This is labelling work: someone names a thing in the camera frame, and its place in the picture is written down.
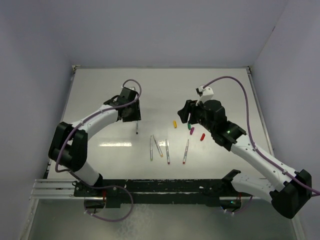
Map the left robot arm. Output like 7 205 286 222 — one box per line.
48 87 141 196

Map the green pen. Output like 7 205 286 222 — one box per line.
149 135 153 161

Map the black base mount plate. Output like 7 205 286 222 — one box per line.
72 179 243 211

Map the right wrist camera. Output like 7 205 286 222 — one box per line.
196 85 214 105

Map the blue pen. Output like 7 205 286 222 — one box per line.
135 121 139 135

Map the yellow pen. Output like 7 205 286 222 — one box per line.
152 135 163 158

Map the red pen cap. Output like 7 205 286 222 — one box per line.
200 133 206 141

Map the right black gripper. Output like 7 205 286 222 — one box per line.
178 97 215 133

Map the red pen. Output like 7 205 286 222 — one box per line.
182 139 190 165

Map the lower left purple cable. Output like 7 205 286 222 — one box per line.
83 187 134 223

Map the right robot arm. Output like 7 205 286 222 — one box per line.
177 100 312 219

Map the purple pen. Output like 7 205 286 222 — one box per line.
165 139 171 165

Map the aluminium rail frame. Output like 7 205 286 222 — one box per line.
30 179 75 200

